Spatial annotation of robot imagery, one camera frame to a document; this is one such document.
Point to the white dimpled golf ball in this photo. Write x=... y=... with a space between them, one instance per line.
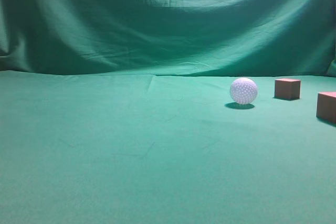
x=243 y=91

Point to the red cube block at edge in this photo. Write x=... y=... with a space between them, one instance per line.
x=326 y=106

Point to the green cloth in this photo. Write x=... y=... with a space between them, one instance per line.
x=119 y=111

